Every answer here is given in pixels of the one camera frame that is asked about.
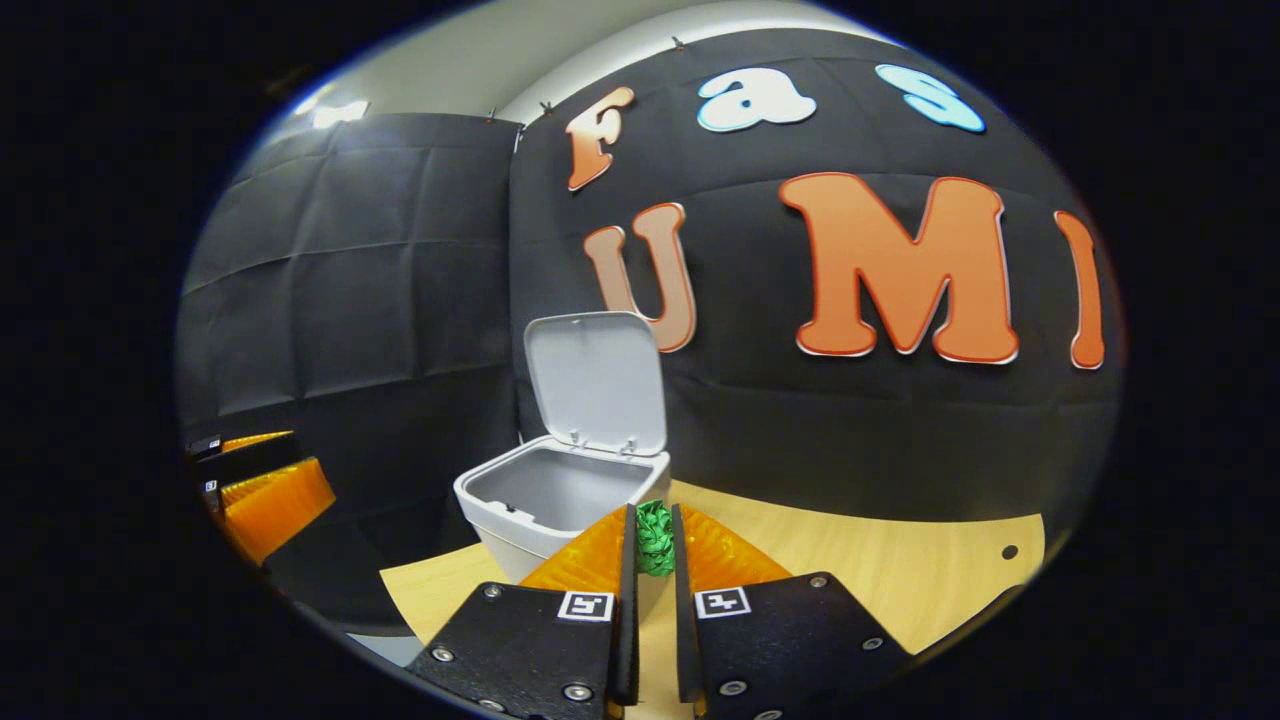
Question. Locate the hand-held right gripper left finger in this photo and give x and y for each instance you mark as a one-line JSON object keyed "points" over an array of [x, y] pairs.
{"points": [[628, 620]]}

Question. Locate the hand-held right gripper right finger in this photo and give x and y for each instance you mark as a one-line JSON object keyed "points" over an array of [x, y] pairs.
{"points": [[683, 630]]}

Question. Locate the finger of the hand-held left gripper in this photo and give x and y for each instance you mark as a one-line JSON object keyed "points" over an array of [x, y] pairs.
{"points": [[280, 505], [250, 465]]}

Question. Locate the green paper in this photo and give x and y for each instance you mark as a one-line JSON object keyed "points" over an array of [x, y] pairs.
{"points": [[655, 535]]}

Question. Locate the white desktop garbage bin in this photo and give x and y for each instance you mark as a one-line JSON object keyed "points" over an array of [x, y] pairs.
{"points": [[595, 380]]}

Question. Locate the wooden desktop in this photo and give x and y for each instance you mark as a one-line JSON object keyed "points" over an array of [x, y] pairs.
{"points": [[900, 570]]}

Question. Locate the black backdrop cloth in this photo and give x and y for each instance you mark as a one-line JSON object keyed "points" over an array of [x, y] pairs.
{"points": [[400, 260]]}

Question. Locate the white ceiling light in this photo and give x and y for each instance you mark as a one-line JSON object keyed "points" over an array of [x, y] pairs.
{"points": [[338, 112]]}

